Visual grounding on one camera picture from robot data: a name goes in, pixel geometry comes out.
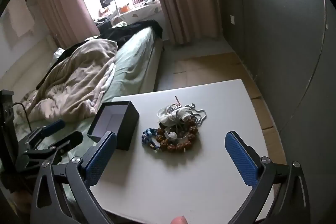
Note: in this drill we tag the white knit blanket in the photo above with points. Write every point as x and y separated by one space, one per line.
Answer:
109 77

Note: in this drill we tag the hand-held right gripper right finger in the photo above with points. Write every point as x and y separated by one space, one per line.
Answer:
240 158

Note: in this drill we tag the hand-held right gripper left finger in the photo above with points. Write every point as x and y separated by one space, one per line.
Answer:
101 158

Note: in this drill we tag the black clothing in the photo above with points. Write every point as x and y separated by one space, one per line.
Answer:
131 28

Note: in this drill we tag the white patterned cloth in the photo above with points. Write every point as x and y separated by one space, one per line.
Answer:
141 12

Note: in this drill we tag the white wall switch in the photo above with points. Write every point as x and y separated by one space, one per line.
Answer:
232 19

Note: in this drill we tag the beige blanket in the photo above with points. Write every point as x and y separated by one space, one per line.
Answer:
73 77

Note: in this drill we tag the bed with green sheet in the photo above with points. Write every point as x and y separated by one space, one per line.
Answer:
131 61

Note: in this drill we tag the person's right hand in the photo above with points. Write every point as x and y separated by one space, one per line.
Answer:
179 220

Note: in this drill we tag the black jewelry box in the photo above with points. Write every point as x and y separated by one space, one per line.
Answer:
128 129

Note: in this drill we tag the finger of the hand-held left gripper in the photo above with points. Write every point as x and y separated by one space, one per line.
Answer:
52 127
69 138

